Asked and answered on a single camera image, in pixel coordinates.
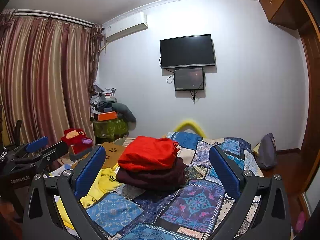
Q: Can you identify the red zip jacket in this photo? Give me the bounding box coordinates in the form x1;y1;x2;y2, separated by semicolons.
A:
118;136;178;172

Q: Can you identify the pink croc shoe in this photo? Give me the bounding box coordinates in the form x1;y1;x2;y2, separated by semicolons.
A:
295;211;306;233

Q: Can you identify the red plush toy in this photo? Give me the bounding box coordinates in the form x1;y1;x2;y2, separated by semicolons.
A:
61;128;93;155

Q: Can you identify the grey backpack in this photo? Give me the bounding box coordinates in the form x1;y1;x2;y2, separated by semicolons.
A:
256;133;278;170

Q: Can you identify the bamboo lap desk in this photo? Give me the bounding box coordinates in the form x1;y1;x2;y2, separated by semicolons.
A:
71;141;127;172

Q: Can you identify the pile of clutter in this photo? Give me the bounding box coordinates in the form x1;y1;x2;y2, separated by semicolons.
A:
89;83;117;121

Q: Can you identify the yellow printed t-shirt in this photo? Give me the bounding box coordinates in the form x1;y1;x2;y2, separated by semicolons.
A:
56;164;121;229

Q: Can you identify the orange box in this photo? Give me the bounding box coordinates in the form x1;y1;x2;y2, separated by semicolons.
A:
97;111;118;121

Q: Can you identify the blue patchwork quilt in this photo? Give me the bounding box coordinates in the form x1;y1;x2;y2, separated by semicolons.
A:
87;132;261;239

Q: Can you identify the striped brown curtain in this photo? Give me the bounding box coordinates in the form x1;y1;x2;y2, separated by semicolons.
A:
1;9;103;144

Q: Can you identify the green storage box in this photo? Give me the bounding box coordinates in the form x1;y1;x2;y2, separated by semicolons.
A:
93;118;129;141

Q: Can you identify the yellow curved tube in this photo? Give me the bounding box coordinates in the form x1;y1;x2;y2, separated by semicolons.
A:
174;119;206;137

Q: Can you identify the folded maroon garment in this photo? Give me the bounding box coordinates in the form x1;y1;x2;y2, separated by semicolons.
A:
116;158;187;192

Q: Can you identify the white air conditioner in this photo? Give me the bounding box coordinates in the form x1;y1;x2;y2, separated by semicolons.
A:
103;12;148;43

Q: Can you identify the small wall monitor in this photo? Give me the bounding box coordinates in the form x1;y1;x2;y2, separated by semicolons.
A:
174;67;205;91

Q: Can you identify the large wall television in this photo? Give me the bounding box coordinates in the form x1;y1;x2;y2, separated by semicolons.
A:
159;34;215;69

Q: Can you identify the wooden wardrobe frame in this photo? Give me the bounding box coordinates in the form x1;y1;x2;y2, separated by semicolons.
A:
258;0;319;197

